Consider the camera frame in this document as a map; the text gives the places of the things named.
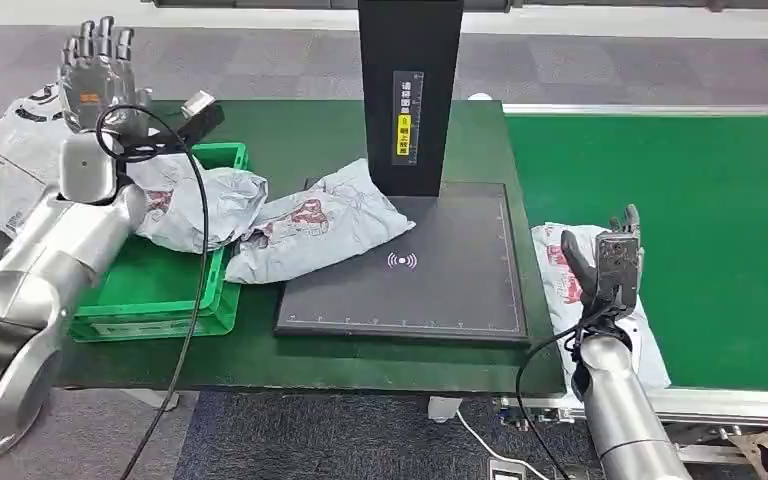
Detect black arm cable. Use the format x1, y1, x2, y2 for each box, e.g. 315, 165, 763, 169
515, 309, 614, 480
95, 104, 211, 480

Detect grey parcel bag red print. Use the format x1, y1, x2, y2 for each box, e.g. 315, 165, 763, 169
223, 157, 417, 286

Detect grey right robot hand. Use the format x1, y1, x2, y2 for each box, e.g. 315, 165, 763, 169
560, 203, 644, 307

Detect black scanner base plate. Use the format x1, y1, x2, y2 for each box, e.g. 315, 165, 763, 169
274, 177, 531, 346

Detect white parcel bag panda print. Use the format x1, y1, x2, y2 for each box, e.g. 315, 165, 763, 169
0, 82, 74, 240

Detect white table foot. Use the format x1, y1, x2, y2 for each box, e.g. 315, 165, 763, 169
426, 396, 463, 424

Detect white power strip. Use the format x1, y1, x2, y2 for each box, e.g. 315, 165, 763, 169
487, 457, 529, 480

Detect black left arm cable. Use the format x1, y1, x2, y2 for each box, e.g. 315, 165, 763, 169
95, 104, 211, 480

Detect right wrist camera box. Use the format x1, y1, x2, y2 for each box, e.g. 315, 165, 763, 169
594, 231, 644, 313

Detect green plastic crate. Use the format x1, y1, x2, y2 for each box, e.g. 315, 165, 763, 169
69, 142, 251, 344

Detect white floor cable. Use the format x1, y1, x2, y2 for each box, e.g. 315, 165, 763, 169
455, 408, 551, 480

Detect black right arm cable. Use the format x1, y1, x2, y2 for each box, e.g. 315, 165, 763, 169
515, 309, 614, 480

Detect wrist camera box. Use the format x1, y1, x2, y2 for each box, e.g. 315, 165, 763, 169
594, 231, 644, 313
175, 90, 226, 148

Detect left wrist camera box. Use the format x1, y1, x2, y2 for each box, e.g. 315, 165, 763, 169
175, 90, 226, 148

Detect bright green conveyor belt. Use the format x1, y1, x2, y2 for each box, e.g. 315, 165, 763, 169
506, 113, 768, 393

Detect white parcel bag red print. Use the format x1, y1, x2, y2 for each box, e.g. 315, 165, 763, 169
530, 221, 672, 409

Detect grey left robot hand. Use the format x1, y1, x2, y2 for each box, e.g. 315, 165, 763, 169
57, 15, 153, 138

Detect black scanner column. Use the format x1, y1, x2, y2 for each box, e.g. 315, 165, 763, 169
357, 0, 465, 198

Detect dark green table mat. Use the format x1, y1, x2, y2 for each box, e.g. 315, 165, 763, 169
0, 99, 567, 399

